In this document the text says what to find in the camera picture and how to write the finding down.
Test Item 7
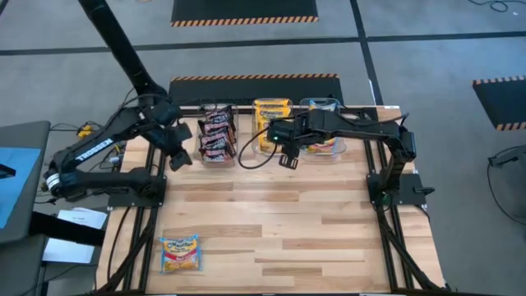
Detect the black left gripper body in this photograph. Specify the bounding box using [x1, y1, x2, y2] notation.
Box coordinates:
[154, 102, 193, 155]

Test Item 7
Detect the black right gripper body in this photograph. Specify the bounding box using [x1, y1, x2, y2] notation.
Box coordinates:
[266, 110, 325, 151]

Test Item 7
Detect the yellow Maruchan noodle packet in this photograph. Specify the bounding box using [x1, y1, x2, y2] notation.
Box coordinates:
[257, 137, 284, 155]
[254, 98, 292, 109]
[255, 107, 291, 121]
[256, 118, 272, 139]

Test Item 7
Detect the black Maruchan fire noodle packet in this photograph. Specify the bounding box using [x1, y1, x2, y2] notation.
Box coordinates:
[205, 107, 234, 123]
[197, 119, 236, 135]
[200, 146, 238, 163]
[199, 132, 238, 150]

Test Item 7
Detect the blue Maruchan noodle packet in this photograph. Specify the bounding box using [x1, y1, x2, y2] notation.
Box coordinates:
[307, 99, 340, 113]
[306, 138, 344, 155]
[159, 234, 202, 275]

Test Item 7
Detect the clear plastic bin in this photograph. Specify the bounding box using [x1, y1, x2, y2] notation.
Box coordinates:
[298, 97, 348, 162]
[192, 100, 241, 169]
[251, 97, 295, 157]

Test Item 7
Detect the black hazard-striped floor mat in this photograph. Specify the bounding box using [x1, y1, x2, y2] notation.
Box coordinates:
[168, 73, 344, 107]
[472, 75, 526, 132]
[172, 0, 321, 29]

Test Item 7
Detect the thick black pole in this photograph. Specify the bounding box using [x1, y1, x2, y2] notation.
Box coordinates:
[77, 0, 168, 107]

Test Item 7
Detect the white paper sheet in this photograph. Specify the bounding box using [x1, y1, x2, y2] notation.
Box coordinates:
[57, 207, 108, 230]
[42, 238, 95, 265]

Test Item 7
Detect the black bar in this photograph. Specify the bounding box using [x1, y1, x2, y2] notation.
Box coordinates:
[27, 211, 106, 247]

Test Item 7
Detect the grey side table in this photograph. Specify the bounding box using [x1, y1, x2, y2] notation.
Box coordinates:
[0, 120, 53, 296]

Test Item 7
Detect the blue sheet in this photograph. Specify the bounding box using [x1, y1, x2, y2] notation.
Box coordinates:
[0, 146, 42, 229]

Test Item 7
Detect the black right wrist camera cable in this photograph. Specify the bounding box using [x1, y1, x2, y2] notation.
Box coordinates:
[238, 125, 288, 170]

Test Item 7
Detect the black aluminium table frame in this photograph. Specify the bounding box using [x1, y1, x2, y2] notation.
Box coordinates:
[95, 105, 450, 296]

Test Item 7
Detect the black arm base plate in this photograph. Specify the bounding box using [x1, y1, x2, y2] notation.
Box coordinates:
[107, 175, 168, 208]
[367, 172, 436, 206]

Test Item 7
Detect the black floor cable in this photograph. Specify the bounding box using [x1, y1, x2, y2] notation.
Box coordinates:
[467, 0, 511, 13]

